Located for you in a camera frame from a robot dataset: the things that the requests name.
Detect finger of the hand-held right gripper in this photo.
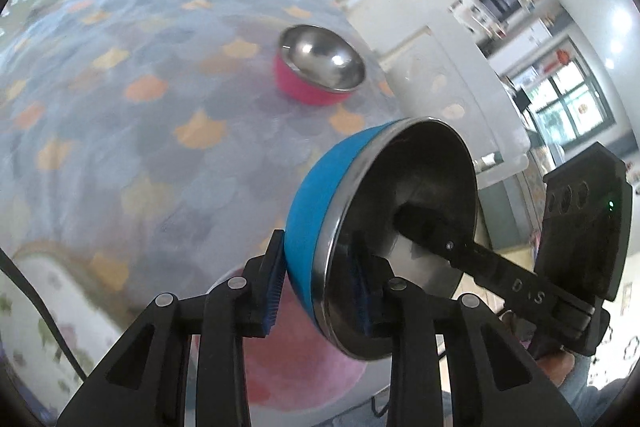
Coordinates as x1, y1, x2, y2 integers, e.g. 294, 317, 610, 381
394, 204, 568, 325

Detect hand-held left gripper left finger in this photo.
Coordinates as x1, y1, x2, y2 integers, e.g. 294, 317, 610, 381
57, 229, 288, 427

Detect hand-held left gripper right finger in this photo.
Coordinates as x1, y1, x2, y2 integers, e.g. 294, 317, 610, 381
350, 257, 583, 427

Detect pink duck print bowl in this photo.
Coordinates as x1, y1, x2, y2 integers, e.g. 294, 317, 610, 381
200, 274, 373, 413

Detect blue steel bowl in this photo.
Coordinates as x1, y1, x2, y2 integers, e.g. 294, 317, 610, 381
283, 117, 481, 362

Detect pink steel bowl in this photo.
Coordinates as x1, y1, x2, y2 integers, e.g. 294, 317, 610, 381
273, 25, 366, 108

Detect white square clover print plate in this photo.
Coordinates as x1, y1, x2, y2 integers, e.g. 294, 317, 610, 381
0, 243, 118, 413

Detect person's right hand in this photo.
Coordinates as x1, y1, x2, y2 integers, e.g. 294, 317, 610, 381
537, 351, 577, 389

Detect dark framed window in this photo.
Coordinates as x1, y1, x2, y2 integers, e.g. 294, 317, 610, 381
520, 37, 618, 152

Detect person's jeans leg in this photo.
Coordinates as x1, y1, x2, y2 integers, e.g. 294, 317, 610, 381
557, 357, 640, 427

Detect scale patterned tablecloth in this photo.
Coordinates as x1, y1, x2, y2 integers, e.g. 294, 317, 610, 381
0, 0, 416, 408

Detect white chair round holes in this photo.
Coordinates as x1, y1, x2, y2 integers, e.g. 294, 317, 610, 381
380, 24, 531, 185

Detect black cable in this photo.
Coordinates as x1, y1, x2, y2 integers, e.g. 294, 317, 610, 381
0, 249, 86, 380

